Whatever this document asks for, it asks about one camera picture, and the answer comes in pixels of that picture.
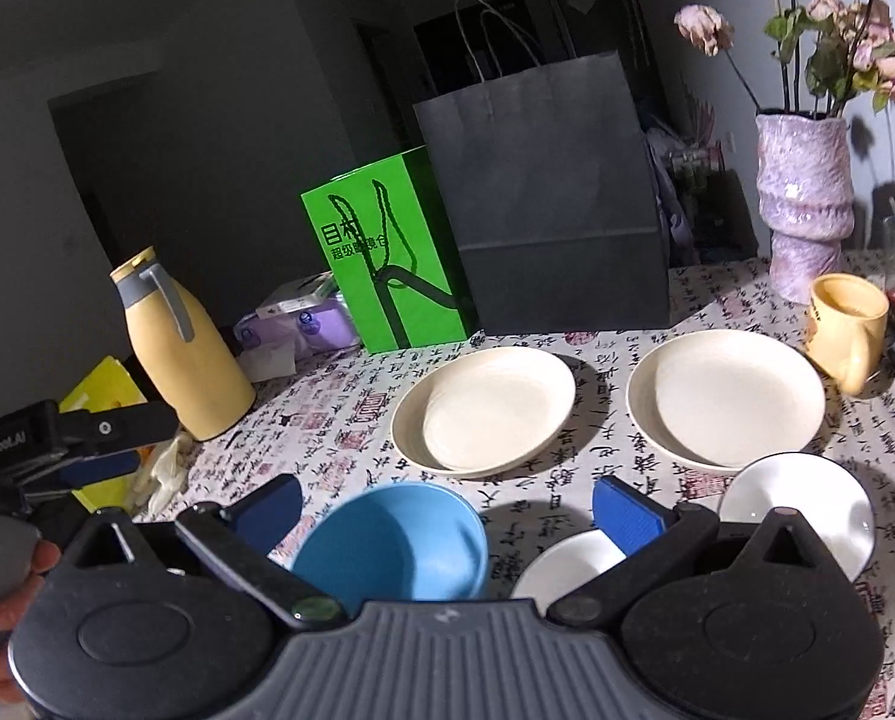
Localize yellow snack box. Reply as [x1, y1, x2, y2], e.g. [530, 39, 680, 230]
[59, 356, 150, 512]

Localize person left hand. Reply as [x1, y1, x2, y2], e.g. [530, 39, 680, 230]
[0, 539, 62, 706]

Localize dried pink flowers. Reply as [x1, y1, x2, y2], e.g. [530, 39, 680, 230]
[674, 0, 895, 121]

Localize yellow thermos jug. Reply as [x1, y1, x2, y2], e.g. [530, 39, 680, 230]
[111, 247, 256, 442]

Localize green paper bag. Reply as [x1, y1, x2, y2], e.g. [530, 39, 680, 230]
[301, 146, 477, 353]

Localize small white box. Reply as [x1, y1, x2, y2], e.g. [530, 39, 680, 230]
[256, 271, 338, 317]

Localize yellow mug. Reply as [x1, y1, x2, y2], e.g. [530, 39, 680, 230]
[806, 273, 890, 397]

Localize white bowl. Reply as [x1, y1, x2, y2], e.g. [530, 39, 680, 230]
[717, 452, 875, 582]
[511, 530, 625, 616]

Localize purple tissue pack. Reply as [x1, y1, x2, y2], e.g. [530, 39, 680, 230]
[235, 294, 361, 359]

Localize purple jacket on chair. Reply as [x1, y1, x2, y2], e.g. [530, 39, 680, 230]
[644, 93, 722, 266]

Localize cream plate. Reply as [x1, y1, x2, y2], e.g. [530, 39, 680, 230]
[391, 346, 576, 479]
[625, 330, 827, 476]

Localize white rubber gloves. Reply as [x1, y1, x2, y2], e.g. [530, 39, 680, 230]
[125, 429, 196, 517]

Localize black paper bag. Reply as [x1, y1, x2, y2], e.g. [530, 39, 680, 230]
[415, 52, 671, 335]

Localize blue bowl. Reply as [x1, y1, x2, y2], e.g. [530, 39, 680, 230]
[292, 483, 490, 616]

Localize purple ceramic vase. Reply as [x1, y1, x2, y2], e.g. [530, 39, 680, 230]
[755, 112, 854, 304]

